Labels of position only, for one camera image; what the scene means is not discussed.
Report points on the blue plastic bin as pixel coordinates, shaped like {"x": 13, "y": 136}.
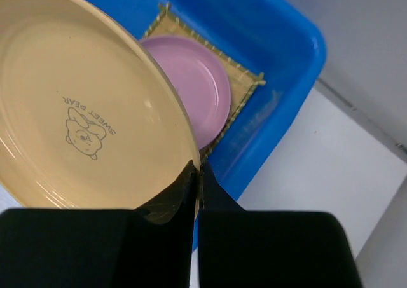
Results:
{"x": 265, "y": 36}

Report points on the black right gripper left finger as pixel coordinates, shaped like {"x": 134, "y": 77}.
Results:
{"x": 149, "y": 246}

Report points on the woven bamboo mat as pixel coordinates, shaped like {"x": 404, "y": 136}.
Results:
{"x": 243, "y": 82}

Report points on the pink plastic plate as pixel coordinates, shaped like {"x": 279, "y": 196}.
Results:
{"x": 200, "y": 81}

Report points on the yellow plastic plate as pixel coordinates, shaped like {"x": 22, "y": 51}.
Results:
{"x": 88, "y": 118}

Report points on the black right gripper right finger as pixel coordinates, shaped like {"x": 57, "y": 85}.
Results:
{"x": 243, "y": 248}

